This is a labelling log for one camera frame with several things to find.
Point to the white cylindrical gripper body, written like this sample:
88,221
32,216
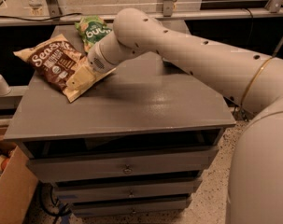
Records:
95,61

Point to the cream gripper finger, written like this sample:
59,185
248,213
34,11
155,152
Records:
81,79

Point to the brown sea salt chip bag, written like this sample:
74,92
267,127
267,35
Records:
56,60

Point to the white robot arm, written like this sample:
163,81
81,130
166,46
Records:
251,80

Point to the green chip bag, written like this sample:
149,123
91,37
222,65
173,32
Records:
91,30

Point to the grey drawer cabinet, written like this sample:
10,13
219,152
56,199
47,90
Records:
146,104

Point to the top grey drawer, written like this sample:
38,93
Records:
122,164

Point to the grey drawer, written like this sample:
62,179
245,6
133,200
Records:
128,190
122,164
132,207

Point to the bottom grey drawer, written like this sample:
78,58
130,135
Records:
132,207

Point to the cardboard box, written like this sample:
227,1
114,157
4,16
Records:
17,183

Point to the middle grey drawer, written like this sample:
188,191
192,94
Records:
128,190

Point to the grey metal rail frame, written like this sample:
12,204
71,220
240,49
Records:
32,12

